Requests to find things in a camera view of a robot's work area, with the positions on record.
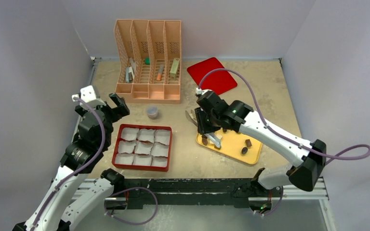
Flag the metal tongs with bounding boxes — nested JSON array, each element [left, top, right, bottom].
[[185, 111, 222, 149]]

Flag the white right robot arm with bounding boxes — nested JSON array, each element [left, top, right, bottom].
[[195, 88, 326, 196]]

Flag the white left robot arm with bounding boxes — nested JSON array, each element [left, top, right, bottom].
[[13, 90, 130, 231]]

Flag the red chocolate box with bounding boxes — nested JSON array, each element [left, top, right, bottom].
[[111, 124, 173, 172]]

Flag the grey stapler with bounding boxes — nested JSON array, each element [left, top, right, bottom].
[[125, 66, 134, 83]]

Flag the clear paperclip jar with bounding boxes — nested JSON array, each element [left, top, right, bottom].
[[146, 105, 159, 119]]

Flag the red flat lid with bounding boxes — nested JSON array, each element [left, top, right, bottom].
[[187, 57, 238, 95]]

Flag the yellow tray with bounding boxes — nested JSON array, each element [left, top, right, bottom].
[[196, 129, 263, 165]]

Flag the green eraser block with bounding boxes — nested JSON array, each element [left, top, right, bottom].
[[144, 57, 151, 65]]

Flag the pink plastic desk organizer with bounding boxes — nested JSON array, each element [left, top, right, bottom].
[[114, 19, 182, 104]]

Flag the green small carton box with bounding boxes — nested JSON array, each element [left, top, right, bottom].
[[169, 58, 180, 79]]

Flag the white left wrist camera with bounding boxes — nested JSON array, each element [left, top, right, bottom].
[[71, 85, 106, 110]]

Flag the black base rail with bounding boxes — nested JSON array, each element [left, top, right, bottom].
[[102, 169, 285, 211]]

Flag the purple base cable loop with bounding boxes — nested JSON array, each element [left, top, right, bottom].
[[104, 187, 159, 226]]

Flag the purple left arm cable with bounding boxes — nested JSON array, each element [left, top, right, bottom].
[[28, 97, 106, 231]]

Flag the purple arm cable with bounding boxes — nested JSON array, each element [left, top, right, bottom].
[[28, 97, 106, 231], [198, 68, 370, 161]]

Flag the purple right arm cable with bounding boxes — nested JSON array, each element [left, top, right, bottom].
[[198, 68, 370, 161]]

